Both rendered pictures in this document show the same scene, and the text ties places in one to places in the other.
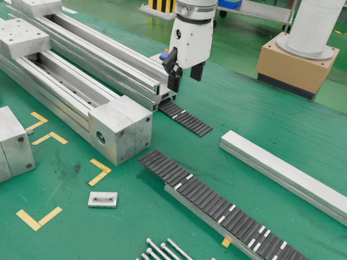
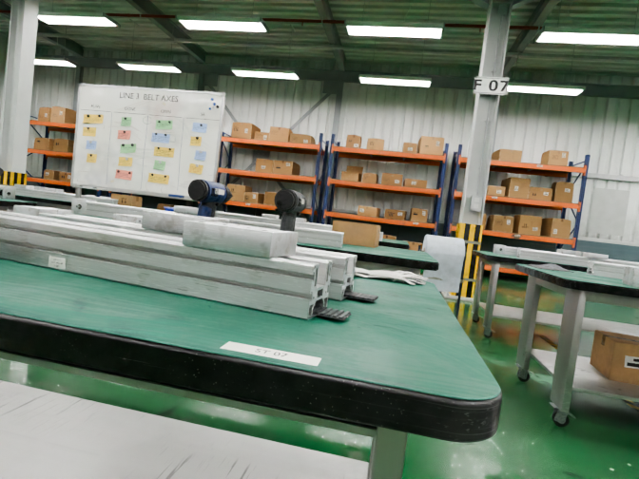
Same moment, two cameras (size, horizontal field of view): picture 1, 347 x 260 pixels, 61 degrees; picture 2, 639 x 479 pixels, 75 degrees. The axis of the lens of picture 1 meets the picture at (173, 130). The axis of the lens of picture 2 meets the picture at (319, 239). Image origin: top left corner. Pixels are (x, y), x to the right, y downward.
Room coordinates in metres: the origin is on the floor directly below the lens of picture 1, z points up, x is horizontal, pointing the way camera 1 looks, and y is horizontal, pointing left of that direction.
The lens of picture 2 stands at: (1.77, 0.43, 0.94)
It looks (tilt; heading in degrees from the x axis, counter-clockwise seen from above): 3 degrees down; 160
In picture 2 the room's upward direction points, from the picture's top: 7 degrees clockwise
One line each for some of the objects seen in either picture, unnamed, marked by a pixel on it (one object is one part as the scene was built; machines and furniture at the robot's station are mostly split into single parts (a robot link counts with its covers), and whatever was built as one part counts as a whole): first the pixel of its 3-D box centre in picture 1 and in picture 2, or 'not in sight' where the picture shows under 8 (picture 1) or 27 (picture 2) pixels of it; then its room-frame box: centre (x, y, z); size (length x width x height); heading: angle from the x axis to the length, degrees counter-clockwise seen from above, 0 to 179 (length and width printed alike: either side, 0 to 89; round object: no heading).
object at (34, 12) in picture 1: (36, 6); (241, 245); (1.06, 0.55, 0.87); 0.16 x 0.11 x 0.07; 52
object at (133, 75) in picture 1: (78, 43); (122, 254); (0.91, 0.35, 0.82); 0.80 x 0.10 x 0.09; 52
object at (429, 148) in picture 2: not in sight; (382, 199); (-7.58, 5.34, 1.59); 2.83 x 0.98 x 3.17; 60
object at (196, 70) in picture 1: (200, 66); not in sight; (0.67, -0.05, 0.91); 0.03 x 0.03 x 0.07; 52
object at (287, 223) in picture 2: not in sight; (290, 231); (0.67, 0.74, 0.89); 0.20 x 0.08 x 0.22; 150
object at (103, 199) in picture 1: (103, 199); not in sight; (0.33, 0.11, 0.78); 0.05 x 0.03 x 0.01; 97
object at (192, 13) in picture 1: (194, 8); not in sight; (0.63, -0.01, 1.06); 0.09 x 0.08 x 0.03; 142
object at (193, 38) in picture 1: (191, 37); not in sight; (0.63, -0.01, 1.00); 0.10 x 0.07 x 0.11; 142
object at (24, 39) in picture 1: (17, 42); (185, 229); (0.76, 0.47, 0.87); 0.16 x 0.11 x 0.07; 52
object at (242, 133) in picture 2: not in sight; (268, 186); (-9.09, 2.75, 1.58); 2.83 x 0.98 x 3.15; 60
